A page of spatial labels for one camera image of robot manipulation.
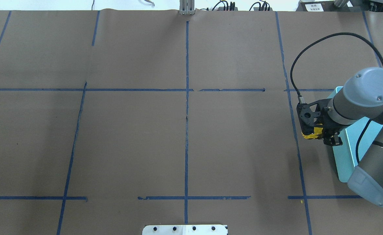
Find turquoise plastic storage bin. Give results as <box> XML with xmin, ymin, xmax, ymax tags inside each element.
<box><xmin>322</xmin><ymin>86</ymin><xmax>383</xmax><ymax>183</ymax></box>

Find black plug cables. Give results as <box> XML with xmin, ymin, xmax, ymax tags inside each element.
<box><xmin>208</xmin><ymin>0</ymin><xmax>271</xmax><ymax>12</ymax></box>

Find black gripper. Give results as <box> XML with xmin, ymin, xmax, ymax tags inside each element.
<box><xmin>321</xmin><ymin>109</ymin><xmax>347</xmax><ymax>146</ymax></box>

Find aluminium frame post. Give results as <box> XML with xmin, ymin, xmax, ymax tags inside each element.
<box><xmin>179</xmin><ymin>0</ymin><xmax>196</xmax><ymax>15</ymax></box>

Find white pedestal column base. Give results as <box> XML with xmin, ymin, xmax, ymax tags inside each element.
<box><xmin>142</xmin><ymin>224</ymin><xmax>229</xmax><ymax>235</ymax></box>

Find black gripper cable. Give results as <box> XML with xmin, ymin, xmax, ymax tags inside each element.
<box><xmin>290</xmin><ymin>32</ymin><xmax>383</xmax><ymax>98</ymax></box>

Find yellow beetle toy car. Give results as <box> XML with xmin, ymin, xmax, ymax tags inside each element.
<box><xmin>302</xmin><ymin>127</ymin><xmax>323</xmax><ymax>140</ymax></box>

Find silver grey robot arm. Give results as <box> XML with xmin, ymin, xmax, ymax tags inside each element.
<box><xmin>327</xmin><ymin>67</ymin><xmax>383</xmax><ymax>207</ymax></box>

